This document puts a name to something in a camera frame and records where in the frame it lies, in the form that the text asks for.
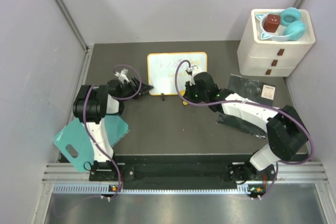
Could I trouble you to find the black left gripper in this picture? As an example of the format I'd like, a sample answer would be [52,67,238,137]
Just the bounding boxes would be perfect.
[119,76,153,101]

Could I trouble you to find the yellow framed whiteboard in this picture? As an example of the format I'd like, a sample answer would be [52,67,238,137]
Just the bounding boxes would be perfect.
[147,52,207,96]

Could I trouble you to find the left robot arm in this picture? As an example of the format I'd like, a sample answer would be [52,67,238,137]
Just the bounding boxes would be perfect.
[72,77,154,163]

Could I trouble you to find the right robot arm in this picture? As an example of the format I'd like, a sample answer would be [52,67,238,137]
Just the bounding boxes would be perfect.
[183,68,308,180]

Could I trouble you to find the black sheet with white label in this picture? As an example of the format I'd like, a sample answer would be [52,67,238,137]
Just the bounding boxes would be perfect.
[227,75,275,106]

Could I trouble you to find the white three-drawer organizer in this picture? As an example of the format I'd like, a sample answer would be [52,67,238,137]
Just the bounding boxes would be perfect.
[237,9,316,77]

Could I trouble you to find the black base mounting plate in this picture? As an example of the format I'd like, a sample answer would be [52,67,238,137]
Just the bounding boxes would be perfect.
[83,154,275,190]

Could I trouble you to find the teal cutting board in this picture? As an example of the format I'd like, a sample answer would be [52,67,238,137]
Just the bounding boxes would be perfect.
[54,115,129,173]

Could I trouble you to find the brown cube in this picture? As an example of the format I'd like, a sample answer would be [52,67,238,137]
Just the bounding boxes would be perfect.
[263,14,281,33]

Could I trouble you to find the teal white cat-ear headphones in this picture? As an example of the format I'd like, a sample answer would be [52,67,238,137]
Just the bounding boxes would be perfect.
[255,7,306,42]

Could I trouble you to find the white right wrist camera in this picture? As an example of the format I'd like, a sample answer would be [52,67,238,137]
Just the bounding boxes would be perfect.
[186,65,204,86]

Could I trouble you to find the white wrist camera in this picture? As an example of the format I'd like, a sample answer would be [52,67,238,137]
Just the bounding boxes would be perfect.
[114,68,130,84]
[186,65,204,86]

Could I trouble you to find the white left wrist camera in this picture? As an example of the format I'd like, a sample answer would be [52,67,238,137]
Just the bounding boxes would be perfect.
[114,68,130,84]

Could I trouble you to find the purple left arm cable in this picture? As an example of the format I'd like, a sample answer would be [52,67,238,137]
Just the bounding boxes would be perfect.
[82,64,143,201]

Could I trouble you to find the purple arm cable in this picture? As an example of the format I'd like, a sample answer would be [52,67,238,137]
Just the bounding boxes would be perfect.
[174,60,315,201]
[82,64,143,201]

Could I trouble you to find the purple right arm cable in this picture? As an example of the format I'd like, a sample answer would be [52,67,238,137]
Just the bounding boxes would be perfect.
[174,60,315,201]

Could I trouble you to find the grey slotted cable duct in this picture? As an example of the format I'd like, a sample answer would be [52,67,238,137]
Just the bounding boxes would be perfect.
[53,184,251,195]

